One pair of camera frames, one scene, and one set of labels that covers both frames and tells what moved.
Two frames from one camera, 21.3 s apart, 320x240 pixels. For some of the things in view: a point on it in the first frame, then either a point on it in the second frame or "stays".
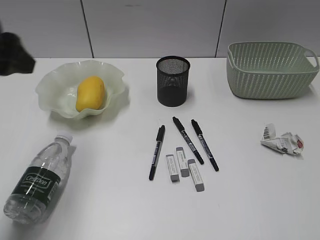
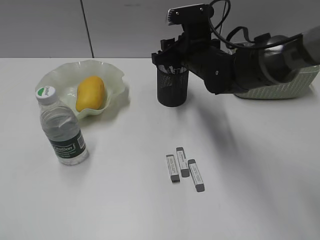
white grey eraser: (185, 171) stays
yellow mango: (90, 93) stays
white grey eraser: (196, 175) stays
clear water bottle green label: (32, 196) -> (62, 128)
